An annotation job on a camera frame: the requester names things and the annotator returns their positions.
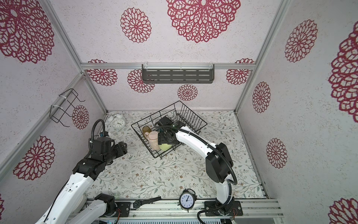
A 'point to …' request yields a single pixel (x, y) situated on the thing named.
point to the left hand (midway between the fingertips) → (122, 147)
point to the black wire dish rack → (180, 113)
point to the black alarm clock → (187, 199)
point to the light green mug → (164, 146)
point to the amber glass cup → (146, 129)
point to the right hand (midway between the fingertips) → (163, 140)
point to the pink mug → (153, 137)
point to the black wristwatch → (137, 204)
